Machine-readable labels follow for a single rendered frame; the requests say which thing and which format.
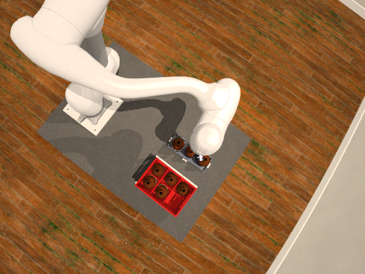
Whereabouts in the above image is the red plastic crate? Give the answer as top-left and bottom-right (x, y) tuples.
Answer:
(137, 159), (197, 217)

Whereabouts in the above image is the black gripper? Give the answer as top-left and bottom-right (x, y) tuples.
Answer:
(193, 153), (204, 161)

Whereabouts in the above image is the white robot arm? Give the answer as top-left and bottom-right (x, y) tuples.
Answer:
(10, 0), (240, 156)

